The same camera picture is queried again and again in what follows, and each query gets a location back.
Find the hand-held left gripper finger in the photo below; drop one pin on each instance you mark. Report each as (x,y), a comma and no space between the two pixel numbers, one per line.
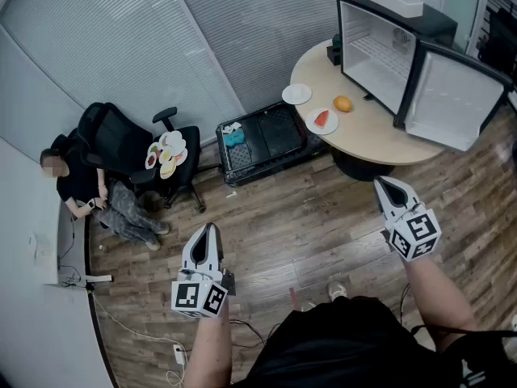
(216,253)
(188,257)

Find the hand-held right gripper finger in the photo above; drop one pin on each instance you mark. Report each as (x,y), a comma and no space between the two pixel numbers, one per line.
(412,200)
(383,204)

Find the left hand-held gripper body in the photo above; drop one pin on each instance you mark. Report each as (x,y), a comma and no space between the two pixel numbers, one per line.
(190,297)

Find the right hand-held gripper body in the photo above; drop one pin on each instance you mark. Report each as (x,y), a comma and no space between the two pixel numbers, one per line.
(418,233)

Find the white round plate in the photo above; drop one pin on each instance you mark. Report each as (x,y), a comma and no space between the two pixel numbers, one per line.
(331,125)
(287,97)

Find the stack of plates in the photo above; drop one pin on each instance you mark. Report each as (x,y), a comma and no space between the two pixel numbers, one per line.
(167,156)

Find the red watermelon slice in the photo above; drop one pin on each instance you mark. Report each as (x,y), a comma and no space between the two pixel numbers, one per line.
(322,119)

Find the orange fruit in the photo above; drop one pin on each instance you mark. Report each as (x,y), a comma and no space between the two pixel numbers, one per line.
(342,104)

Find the black mini fridge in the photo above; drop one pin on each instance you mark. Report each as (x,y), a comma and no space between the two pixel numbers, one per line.
(444,95)

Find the person's right forearm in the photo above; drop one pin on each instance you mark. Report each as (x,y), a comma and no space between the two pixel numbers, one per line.
(436,297)

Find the person's left forearm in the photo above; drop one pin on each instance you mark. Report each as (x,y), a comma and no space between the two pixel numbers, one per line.
(210,350)

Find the black table base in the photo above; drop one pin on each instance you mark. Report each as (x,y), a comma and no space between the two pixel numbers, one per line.
(359,168)

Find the white power strip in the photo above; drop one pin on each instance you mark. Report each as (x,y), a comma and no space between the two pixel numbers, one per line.
(180,354)

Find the small white floor object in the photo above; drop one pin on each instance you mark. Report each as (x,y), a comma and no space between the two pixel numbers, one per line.
(231,195)

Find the white tape strip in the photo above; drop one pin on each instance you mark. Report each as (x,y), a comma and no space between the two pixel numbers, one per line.
(99,278)

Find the person's shoe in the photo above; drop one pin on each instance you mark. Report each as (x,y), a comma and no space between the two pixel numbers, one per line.
(308,305)
(337,290)

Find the white crumpled cloth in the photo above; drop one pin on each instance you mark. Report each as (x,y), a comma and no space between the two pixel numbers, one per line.
(231,128)

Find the black floor crate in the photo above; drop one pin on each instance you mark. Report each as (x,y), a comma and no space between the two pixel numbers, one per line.
(278,132)

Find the person's black clothing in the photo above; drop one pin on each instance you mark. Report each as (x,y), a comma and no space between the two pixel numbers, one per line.
(343,346)

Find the black office chair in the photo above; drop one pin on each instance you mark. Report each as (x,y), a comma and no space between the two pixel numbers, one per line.
(117,136)

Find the black cube holder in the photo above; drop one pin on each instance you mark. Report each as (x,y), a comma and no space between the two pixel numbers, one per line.
(334,57)

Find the white tissue box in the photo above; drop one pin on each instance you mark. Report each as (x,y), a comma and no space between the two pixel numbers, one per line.
(398,2)

